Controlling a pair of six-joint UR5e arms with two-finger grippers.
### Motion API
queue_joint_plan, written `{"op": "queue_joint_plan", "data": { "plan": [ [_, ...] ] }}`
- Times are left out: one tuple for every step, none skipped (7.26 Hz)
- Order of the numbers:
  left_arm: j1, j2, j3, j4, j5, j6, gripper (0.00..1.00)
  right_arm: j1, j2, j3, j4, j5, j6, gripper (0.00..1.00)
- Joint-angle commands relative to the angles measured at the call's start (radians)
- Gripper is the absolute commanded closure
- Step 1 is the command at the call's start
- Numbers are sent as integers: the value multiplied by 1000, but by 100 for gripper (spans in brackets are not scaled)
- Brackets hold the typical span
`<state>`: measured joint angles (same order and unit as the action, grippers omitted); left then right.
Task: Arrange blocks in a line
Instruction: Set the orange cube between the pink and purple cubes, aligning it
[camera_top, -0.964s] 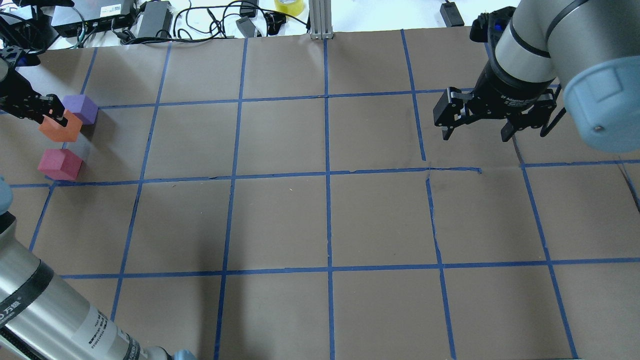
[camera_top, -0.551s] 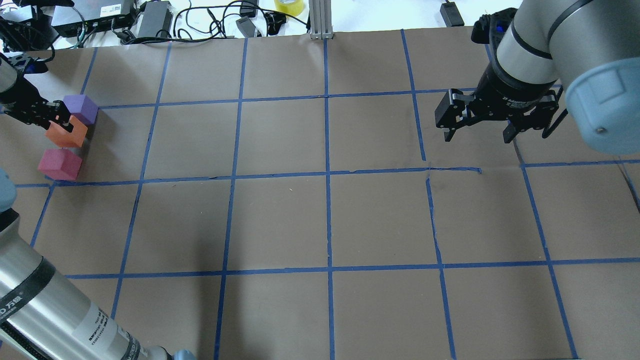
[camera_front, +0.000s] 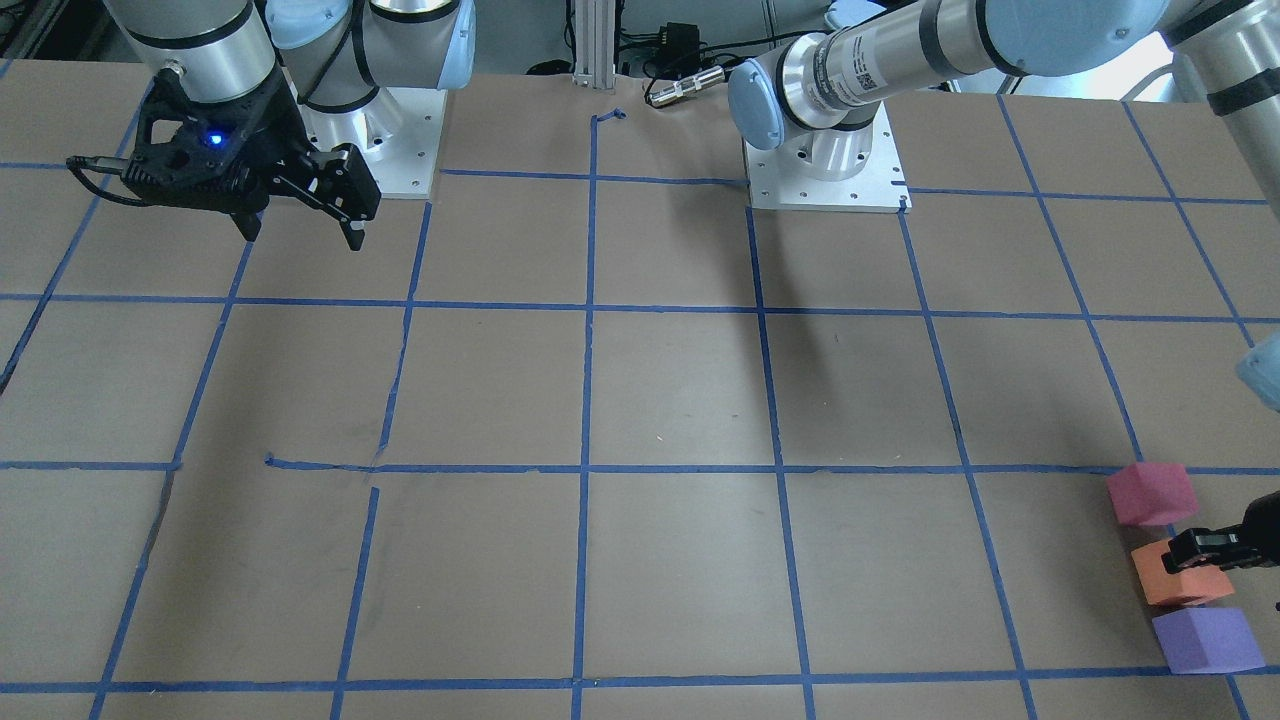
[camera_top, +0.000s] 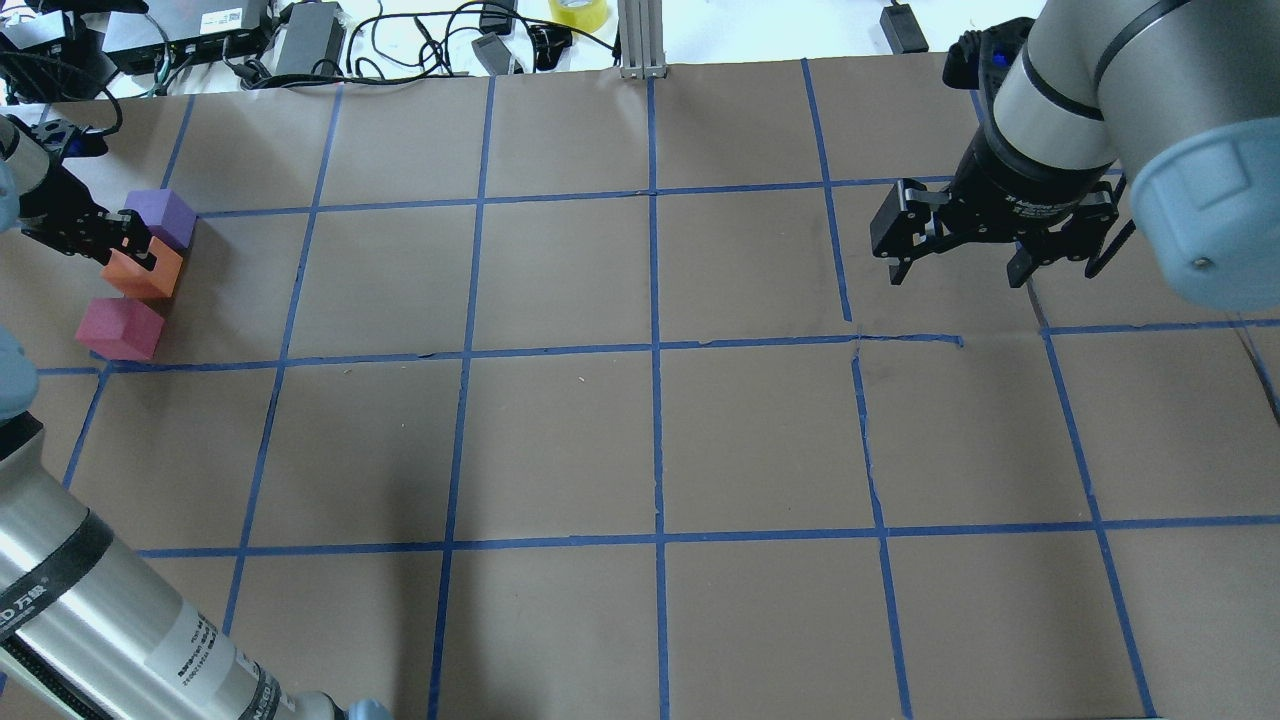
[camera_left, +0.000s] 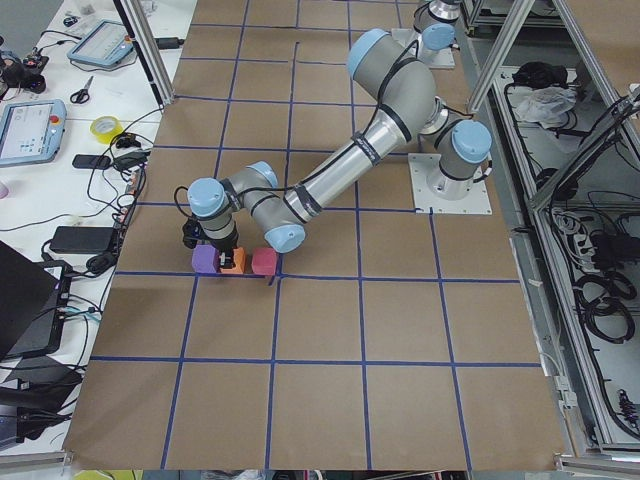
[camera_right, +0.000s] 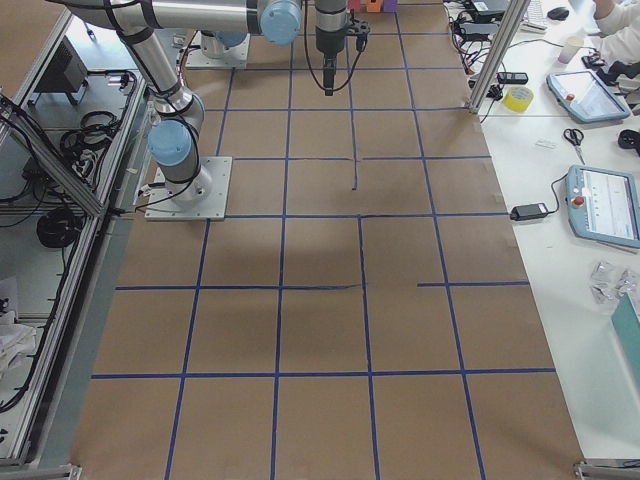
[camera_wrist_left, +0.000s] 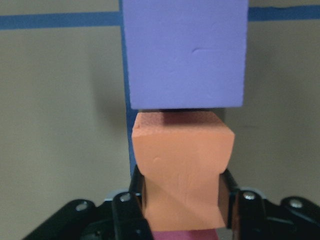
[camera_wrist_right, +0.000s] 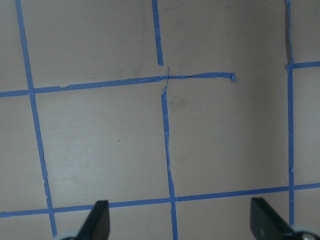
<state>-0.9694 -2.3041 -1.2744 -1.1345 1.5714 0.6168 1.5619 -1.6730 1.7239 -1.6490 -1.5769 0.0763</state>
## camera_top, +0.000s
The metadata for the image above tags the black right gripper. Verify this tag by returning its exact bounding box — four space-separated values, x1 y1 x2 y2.
869 129 1124 288

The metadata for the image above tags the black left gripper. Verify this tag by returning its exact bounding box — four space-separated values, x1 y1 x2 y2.
15 161 157 272

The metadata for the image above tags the orange foam cube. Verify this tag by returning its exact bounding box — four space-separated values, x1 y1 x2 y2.
100 236 184 300

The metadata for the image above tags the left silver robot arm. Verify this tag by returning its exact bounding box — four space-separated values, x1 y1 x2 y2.
1 115 390 719

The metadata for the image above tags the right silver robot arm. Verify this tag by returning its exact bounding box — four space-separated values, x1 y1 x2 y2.
869 1 1279 313

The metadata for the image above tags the purple foam cube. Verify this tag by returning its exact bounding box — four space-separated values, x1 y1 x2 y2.
124 190 198 254

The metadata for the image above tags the red foam cube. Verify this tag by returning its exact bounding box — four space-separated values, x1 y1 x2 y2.
74 297 165 363

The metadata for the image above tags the black power adapter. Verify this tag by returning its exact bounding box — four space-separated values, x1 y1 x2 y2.
879 1 931 55

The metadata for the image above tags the yellow tape roll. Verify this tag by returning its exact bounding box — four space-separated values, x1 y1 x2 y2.
548 0 609 35

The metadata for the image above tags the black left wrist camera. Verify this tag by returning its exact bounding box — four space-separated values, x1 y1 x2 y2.
3 114 109 163

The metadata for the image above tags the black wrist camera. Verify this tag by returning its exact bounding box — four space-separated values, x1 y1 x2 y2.
3 114 109 163
942 17 1036 102

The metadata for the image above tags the aluminium frame post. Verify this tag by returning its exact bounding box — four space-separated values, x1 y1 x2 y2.
617 0 669 79

